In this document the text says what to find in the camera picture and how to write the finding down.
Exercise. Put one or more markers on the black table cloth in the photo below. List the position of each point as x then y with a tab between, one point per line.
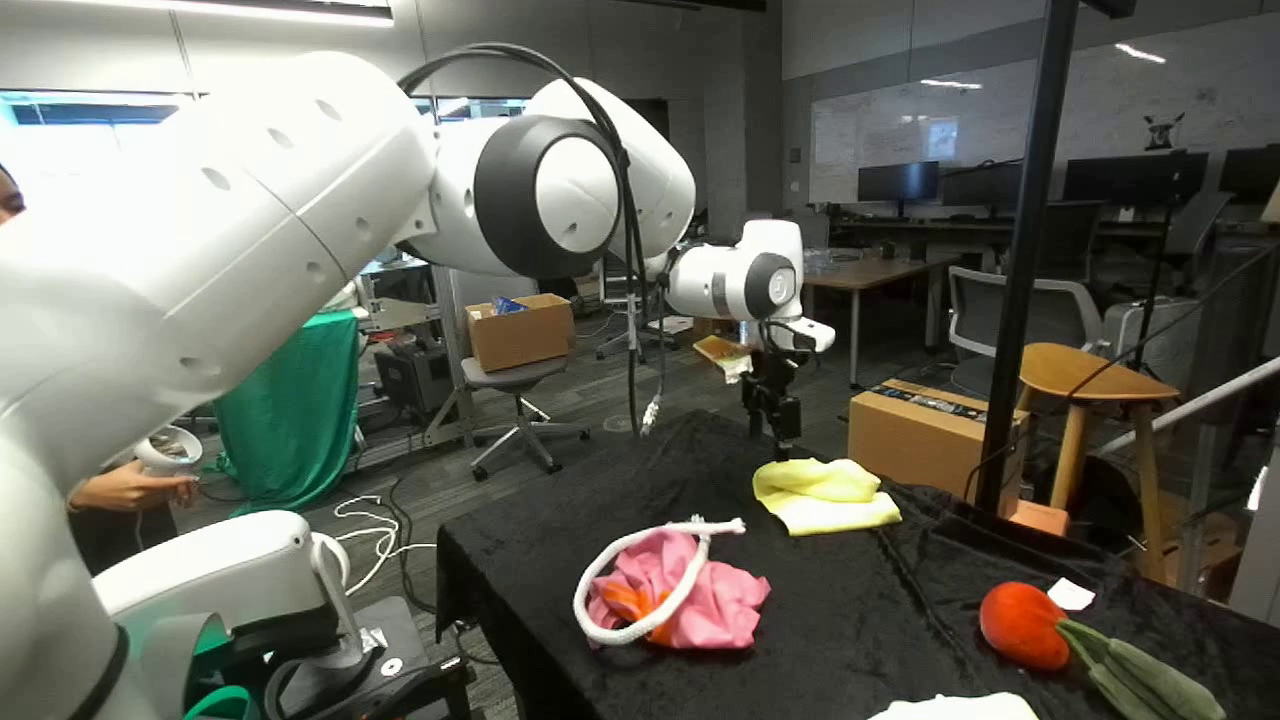
852	622

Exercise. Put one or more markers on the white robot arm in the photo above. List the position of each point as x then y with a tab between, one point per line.
129	310

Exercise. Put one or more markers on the wooden stool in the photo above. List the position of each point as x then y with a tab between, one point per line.
1094	384

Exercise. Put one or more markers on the red plush carrot toy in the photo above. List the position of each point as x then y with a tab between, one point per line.
1030	631

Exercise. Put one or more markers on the office chair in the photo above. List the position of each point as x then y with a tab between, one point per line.
496	404

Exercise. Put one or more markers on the pink cloth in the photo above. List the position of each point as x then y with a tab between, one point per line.
664	591

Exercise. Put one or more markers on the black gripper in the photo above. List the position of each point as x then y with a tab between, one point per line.
768	403

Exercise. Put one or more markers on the green draped cloth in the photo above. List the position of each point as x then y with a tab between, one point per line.
290	424

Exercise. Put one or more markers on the black tripod pole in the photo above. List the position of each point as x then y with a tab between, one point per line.
1023	248

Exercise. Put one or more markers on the white cloth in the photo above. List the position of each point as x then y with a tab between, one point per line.
990	706

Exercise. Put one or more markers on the small cardboard box on chair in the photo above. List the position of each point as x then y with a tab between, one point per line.
521	330

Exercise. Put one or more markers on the yellow cloth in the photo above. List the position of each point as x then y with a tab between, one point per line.
819	499

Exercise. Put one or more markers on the cardboard box on floor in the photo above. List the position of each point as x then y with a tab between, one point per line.
918	432

